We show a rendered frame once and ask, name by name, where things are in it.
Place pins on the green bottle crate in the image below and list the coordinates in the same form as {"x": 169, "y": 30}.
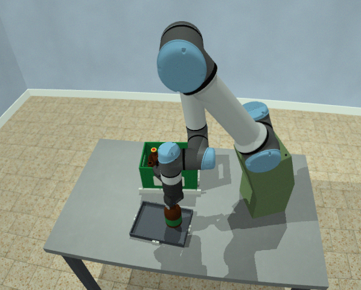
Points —
{"x": 189, "y": 177}

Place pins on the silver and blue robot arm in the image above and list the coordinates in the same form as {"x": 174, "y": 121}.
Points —
{"x": 184, "y": 66}

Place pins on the brown bottle with yellow cap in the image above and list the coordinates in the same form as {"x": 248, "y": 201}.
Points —
{"x": 153, "y": 156}

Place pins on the grey flat bar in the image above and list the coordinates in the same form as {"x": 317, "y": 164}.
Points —
{"x": 185, "y": 191}

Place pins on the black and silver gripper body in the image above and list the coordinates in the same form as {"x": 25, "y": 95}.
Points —
{"x": 172, "y": 187}

